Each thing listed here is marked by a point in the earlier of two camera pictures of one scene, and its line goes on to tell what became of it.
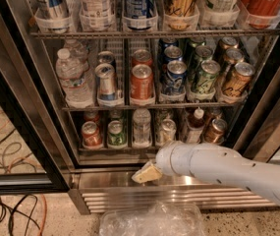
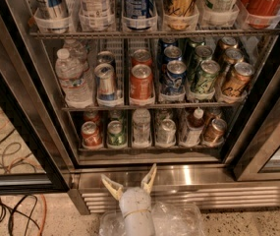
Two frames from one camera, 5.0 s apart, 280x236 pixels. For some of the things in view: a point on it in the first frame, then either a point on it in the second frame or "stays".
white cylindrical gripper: [168, 160] → [134, 199]
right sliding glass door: [271, 138] stays
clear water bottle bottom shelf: [141, 120] stays
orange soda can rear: [141, 57] stays
